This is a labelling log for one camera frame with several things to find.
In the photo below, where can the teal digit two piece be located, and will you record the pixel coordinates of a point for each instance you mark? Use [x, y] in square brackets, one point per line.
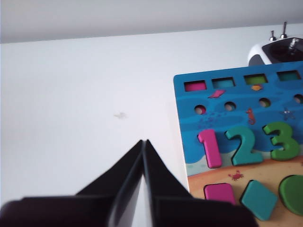
[248, 159]

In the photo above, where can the white black joystick controller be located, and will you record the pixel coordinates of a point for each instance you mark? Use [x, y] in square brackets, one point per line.
[256, 53]

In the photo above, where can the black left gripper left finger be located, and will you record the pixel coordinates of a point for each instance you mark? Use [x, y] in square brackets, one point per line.
[99, 189]

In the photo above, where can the wooden number shape puzzle board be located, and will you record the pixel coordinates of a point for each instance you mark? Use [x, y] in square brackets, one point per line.
[236, 113]

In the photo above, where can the magenta rectangle piece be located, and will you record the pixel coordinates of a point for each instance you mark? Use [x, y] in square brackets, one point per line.
[219, 194]

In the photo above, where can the magenta digit one piece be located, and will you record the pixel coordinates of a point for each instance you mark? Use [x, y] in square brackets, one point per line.
[209, 149]

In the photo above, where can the teal square piece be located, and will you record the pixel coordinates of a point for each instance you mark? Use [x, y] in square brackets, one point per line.
[259, 199]

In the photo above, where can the green digit three piece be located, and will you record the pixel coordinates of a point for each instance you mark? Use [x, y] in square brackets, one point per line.
[287, 151]

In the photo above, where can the green circle piece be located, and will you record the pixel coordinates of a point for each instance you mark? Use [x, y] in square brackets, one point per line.
[293, 191]

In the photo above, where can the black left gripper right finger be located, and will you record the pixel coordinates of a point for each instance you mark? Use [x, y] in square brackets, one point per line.
[170, 189]

